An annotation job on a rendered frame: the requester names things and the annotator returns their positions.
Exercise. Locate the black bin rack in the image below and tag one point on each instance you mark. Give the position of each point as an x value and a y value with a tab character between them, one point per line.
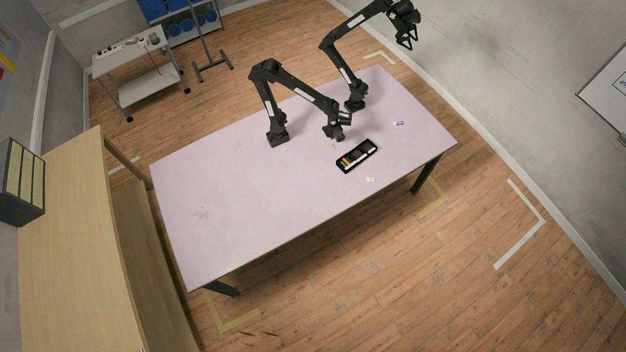
357	155

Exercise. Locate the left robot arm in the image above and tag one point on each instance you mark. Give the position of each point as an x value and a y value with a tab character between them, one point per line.
394	10

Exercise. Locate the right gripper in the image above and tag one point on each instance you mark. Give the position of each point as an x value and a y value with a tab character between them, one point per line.
324	128

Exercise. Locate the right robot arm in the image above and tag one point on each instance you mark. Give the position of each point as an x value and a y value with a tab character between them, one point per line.
273	72

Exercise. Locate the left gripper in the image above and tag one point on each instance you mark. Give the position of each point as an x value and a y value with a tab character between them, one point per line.
399	35

